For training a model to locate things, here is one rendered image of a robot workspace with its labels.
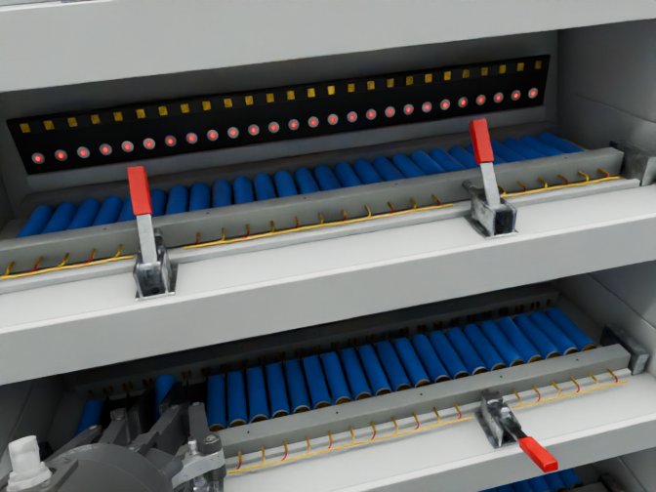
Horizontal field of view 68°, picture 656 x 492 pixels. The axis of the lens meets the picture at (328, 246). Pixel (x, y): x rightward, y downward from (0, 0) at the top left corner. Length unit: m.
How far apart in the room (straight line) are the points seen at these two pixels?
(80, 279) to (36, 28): 0.18
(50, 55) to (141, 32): 0.06
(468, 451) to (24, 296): 0.39
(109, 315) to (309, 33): 0.23
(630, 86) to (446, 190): 0.21
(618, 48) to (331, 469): 0.48
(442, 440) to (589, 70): 0.40
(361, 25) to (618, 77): 0.30
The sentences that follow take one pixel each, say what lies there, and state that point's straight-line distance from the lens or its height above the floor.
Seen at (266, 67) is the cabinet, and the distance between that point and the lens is 0.54.
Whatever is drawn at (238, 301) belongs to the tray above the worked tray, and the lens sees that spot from 0.36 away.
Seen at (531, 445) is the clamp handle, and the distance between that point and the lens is 0.45.
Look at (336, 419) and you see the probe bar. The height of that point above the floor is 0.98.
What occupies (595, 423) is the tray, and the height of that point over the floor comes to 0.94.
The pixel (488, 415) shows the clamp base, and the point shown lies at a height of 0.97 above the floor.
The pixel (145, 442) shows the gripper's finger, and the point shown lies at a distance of 0.35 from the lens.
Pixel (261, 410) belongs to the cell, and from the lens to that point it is 0.49.
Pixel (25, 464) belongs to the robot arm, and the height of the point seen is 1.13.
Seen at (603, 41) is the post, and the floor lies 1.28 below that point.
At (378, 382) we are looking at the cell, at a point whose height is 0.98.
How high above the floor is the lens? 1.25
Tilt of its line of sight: 15 degrees down
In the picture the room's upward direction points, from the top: 7 degrees counter-clockwise
